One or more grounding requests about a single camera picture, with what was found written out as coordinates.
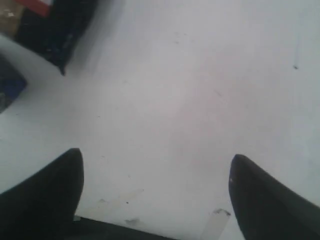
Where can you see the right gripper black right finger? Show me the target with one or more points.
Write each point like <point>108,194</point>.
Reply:
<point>265,209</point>

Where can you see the spaghetti packet, dark blue ends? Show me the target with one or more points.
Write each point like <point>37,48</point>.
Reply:
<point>49,28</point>

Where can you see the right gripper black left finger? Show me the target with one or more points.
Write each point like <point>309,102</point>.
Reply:
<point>43,206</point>

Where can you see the small white carton box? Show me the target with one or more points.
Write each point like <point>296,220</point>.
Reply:
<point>12,82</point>

